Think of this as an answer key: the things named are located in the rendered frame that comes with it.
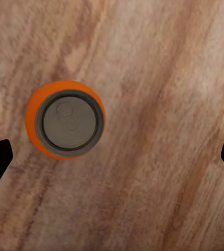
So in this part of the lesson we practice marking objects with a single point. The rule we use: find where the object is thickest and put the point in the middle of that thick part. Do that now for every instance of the can of soda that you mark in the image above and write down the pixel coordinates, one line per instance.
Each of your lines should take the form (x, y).
(65, 119)

